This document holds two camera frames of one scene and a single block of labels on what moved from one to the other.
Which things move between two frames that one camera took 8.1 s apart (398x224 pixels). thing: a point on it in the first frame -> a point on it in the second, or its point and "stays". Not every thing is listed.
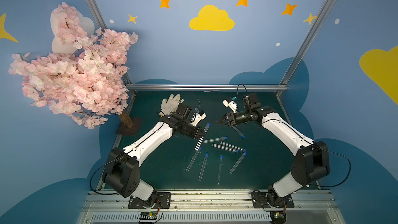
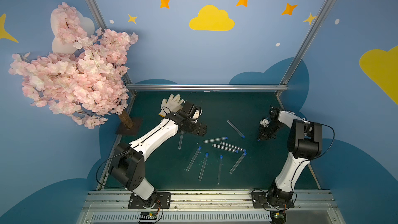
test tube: [193, 161] stays
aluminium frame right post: [311, 35] stays
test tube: [207, 155] stays
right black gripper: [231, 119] -> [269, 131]
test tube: [238, 163] stays
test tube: [200, 141] -> [181, 136]
